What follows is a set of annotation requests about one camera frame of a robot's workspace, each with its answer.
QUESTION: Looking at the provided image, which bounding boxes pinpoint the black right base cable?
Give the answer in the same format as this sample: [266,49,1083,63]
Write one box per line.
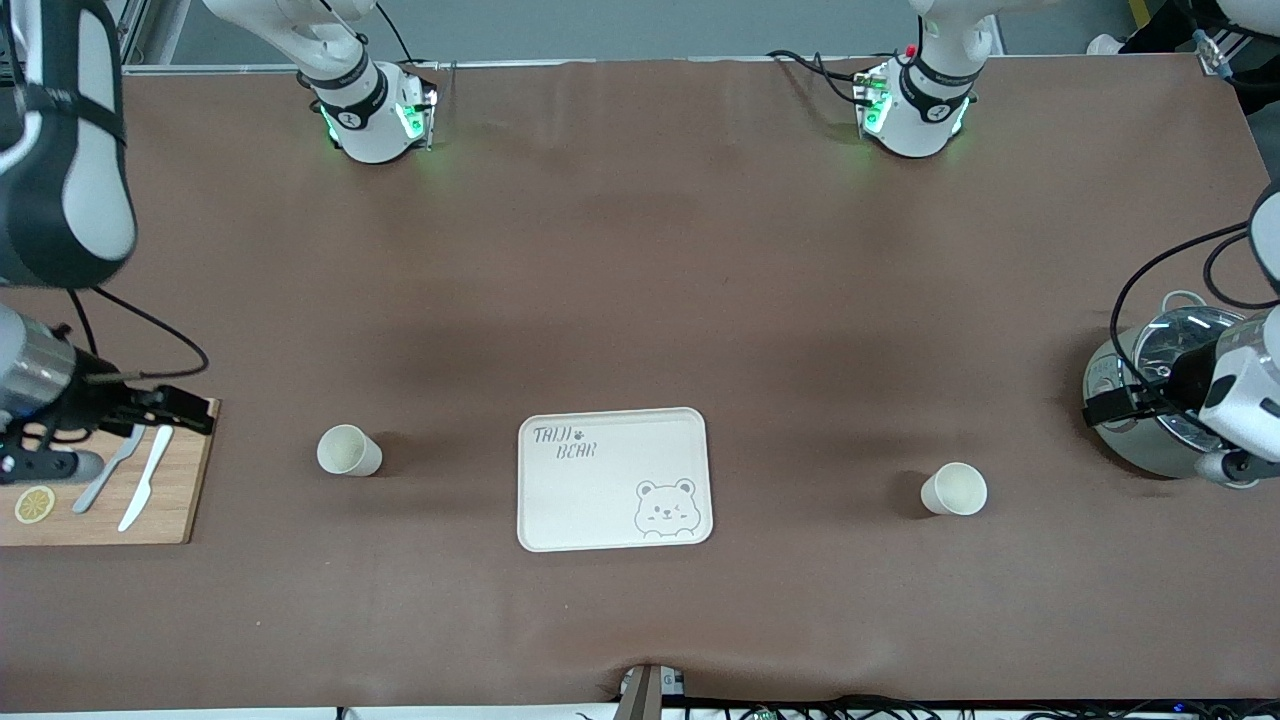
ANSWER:
[372,0,419,66]

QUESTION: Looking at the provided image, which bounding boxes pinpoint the glass pot lid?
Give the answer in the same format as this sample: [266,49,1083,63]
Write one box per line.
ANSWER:
[1135,306,1280,451]

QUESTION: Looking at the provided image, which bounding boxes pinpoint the brown table mat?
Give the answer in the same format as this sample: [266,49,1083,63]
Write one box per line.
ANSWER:
[0,55,1280,713]

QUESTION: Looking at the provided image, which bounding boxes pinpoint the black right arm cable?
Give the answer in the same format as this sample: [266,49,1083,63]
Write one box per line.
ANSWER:
[65,285,211,386]

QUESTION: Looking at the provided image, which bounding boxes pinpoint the wooden cutting board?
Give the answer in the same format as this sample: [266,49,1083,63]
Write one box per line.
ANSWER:
[0,398,221,546]

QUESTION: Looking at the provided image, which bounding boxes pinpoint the aluminium frame profile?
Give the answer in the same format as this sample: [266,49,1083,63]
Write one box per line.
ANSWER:
[116,0,193,67]
[1195,25,1253,77]

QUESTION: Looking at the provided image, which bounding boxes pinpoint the grey plastic knife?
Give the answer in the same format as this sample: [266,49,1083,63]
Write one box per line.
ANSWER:
[72,425,147,515]

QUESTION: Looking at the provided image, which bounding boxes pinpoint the white plastic knife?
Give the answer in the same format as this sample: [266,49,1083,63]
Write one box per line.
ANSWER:
[118,425,175,533]

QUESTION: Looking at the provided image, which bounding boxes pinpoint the grey table clamp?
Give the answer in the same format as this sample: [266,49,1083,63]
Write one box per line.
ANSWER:
[618,663,687,720]

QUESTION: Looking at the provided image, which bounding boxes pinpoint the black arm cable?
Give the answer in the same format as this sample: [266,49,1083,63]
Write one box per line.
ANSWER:
[65,285,211,386]
[1108,220,1280,343]

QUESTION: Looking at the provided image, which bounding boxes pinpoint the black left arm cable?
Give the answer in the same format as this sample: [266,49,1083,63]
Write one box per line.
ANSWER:
[1108,220,1280,343]

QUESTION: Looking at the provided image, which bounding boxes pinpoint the grey-green electric pot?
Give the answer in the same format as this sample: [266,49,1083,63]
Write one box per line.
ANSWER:
[1083,290,1280,483]

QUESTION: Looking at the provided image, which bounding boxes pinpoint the cream tray with bear print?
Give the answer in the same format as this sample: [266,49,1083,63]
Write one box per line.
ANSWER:
[516,407,715,553]

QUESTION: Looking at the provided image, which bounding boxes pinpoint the black left base cables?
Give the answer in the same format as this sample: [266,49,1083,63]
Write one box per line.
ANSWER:
[767,48,886,106]

